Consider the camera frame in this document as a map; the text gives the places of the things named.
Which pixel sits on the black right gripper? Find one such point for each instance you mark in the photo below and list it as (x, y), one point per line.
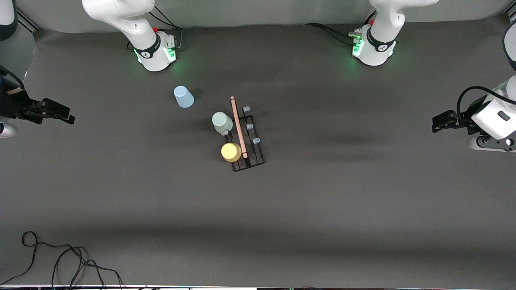
(14, 105)

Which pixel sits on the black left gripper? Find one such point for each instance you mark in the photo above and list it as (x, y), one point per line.
(462, 120)

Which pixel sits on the pale green plastic cup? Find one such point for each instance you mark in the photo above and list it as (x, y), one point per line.
(221, 121)

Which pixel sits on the yellow plastic cup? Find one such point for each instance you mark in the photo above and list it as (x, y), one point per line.
(231, 152)

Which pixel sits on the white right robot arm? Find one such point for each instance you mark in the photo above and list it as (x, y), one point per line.
(137, 24)

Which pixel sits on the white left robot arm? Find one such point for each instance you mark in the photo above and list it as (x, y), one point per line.
(379, 40)

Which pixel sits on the light blue plastic cup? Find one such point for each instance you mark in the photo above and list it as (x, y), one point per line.
(184, 97)

